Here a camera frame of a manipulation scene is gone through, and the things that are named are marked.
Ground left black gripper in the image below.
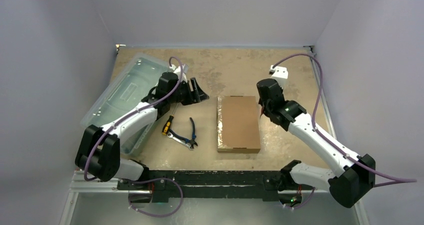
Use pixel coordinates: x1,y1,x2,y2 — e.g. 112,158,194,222
168,77,208,106

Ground brown cardboard express box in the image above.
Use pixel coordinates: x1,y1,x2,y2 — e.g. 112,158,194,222
217,95,261,154

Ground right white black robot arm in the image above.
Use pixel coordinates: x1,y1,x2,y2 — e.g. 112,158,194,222
256,78,376,208

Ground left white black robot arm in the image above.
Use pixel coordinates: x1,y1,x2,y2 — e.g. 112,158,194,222
74,71,209,190

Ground yellow black screwdriver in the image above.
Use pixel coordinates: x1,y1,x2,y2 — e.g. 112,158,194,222
161,103,179,136

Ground silver wrench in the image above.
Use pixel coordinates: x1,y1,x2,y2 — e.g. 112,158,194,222
167,132,194,151

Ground clear plastic storage bin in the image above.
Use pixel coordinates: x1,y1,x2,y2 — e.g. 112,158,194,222
80,52,175,157

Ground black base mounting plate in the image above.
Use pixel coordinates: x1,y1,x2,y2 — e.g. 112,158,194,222
117,170,300,203

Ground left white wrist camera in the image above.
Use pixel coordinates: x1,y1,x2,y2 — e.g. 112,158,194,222
173,63,189,82

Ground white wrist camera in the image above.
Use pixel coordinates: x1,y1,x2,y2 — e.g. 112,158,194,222
268,65,289,89
173,63,189,82

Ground blue handled pliers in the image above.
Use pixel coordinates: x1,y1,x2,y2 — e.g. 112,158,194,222
171,117,199,148

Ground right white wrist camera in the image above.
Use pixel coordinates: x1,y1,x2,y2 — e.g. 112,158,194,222
268,65,289,89

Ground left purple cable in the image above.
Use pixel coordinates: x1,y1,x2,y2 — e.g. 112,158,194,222
82,56,185,218

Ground purple cable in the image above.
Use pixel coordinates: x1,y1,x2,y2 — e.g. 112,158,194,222
271,53,418,211
82,56,185,218

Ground aluminium frame rail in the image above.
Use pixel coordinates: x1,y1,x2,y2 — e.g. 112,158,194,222
60,170,370,225

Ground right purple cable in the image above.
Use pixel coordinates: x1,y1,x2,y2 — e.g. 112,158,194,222
271,53,418,211

